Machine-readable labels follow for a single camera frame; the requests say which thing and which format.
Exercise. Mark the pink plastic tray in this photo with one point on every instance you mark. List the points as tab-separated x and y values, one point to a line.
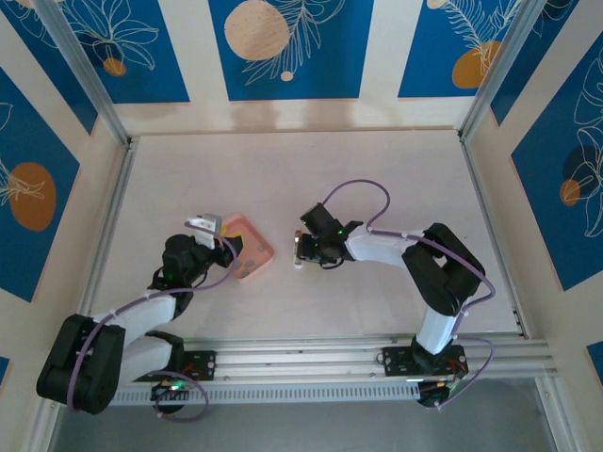
254	237

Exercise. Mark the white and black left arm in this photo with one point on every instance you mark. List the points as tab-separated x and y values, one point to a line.
151	311

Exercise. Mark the blue floral wall panel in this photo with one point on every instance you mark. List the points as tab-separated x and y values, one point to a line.
516	85
155	70
424	56
47	141
542	212
52	70
330	70

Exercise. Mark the small clear vial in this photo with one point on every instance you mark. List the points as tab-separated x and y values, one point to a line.
297	263

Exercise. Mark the black controller board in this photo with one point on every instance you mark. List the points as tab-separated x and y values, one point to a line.
167	391
431	395

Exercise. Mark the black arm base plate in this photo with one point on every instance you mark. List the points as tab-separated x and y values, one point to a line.
207	365
396	360

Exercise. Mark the aluminium frame post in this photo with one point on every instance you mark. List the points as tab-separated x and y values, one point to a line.
499	70
98	94

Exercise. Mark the aluminium side rail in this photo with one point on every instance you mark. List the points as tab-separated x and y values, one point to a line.
490	235
113	212

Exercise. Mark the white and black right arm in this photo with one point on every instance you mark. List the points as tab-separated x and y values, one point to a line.
381	247

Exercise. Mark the aluminium mounting rail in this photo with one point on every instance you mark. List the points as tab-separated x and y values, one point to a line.
306	353

